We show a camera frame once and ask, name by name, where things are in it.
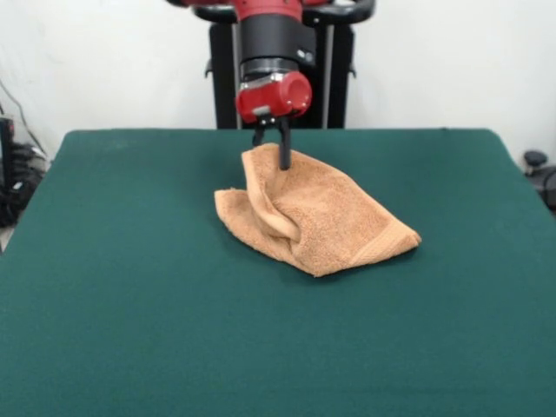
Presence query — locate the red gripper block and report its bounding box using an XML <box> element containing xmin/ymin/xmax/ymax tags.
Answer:
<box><xmin>235</xmin><ymin>71</ymin><xmax>313</xmax><ymax>171</ymax></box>

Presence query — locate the tan terry towel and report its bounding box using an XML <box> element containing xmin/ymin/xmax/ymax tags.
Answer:
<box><xmin>214</xmin><ymin>142</ymin><xmax>422</xmax><ymax>278</ymax></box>

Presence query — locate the dark green table cloth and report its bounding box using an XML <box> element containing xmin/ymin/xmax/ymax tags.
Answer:
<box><xmin>0</xmin><ymin>128</ymin><xmax>556</xmax><ymax>417</ymax></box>

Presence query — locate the black equipment stack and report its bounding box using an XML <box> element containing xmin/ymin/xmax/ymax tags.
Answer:
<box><xmin>0</xmin><ymin>116</ymin><xmax>50</xmax><ymax>228</ymax></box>

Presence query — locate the black office chair base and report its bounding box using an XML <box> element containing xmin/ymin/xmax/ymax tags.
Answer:
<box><xmin>523</xmin><ymin>149</ymin><xmax>556</xmax><ymax>218</ymax></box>

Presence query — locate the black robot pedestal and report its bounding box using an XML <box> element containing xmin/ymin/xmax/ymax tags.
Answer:
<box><xmin>190</xmin><ymin>0</ymin><xmax>374</xmax><ymax>130</ymax></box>

